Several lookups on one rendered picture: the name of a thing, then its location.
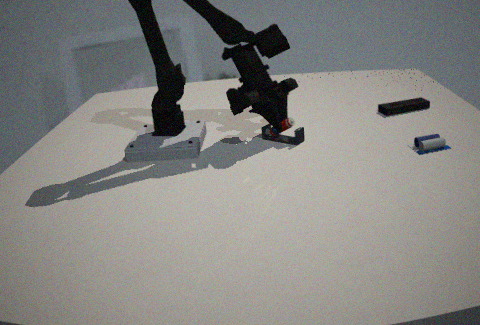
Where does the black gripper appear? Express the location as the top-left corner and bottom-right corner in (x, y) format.
(230, 62), (299, 132)

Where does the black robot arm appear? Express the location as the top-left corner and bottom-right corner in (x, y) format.
(129, 0), (290, 136)

